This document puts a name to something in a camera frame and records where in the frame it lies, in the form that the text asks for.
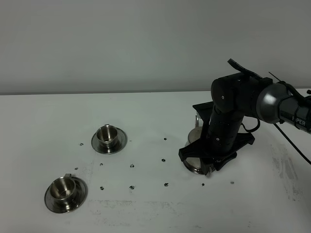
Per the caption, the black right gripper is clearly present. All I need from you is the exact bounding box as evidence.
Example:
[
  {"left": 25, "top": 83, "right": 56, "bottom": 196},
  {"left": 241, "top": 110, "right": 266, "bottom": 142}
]
[{"left": 179, "top": 106, "right": 255, "bottom": 173}]

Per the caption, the stainless steel teapot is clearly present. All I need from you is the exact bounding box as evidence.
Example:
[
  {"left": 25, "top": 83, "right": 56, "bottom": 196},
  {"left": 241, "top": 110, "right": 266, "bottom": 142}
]
[{"left": 184, "top": 115, "right": 217, "bottom": 177}]

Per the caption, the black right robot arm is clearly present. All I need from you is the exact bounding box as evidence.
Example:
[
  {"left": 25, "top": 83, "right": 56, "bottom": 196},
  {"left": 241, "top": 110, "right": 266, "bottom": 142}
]
[{"left": 179, "top": 73, "right": 311, "bottom": 175}]

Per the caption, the far stainless steel saucer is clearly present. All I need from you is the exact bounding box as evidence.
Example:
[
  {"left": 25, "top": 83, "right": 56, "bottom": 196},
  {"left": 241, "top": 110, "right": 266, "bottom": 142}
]
[{"left": 91, "top": 125, "right": 127, "bottom": 154}]

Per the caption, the stainless steel saucer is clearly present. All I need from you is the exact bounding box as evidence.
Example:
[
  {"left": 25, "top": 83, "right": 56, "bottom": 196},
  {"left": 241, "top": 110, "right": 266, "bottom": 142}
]
[
  {"left": 44, "top": 174, "right": 88, "bottom": 214},
  {"left": 91, "top": 125, "right": 127, "bottom": 154}
]

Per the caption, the far stainless steel teacup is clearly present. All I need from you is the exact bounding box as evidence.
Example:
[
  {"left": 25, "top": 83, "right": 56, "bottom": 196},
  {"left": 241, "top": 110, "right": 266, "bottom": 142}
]
[{"left": 96, "top": 124, "right": 118, "bottom": 149}]

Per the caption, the stainless steel teacup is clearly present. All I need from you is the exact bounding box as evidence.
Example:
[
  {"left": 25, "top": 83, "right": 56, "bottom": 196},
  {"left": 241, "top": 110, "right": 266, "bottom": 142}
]
[
  {"left": 96, "top": 124, "right": 118, "bottom": 149},
  {"left": 49, "top": 174, "right": 77, "bottom": 204}
]

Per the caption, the near stainless steel saucer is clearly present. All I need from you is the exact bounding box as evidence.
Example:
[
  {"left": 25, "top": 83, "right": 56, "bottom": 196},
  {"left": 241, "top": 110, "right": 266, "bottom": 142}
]
[{"left": 44, "top": 174, "right": 88, "bottom": 214}]

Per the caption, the near stainless steel teacup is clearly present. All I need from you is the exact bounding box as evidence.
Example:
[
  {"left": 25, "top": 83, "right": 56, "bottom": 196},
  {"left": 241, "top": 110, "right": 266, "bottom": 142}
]
[{"left": 49, "top": 174, "right": 77, "bottom": 204}]

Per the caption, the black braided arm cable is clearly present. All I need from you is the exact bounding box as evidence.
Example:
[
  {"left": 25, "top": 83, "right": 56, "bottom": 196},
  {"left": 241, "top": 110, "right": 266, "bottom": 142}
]
[{"left": 268, "top": 71, "right": 311, "bottom": 165}]

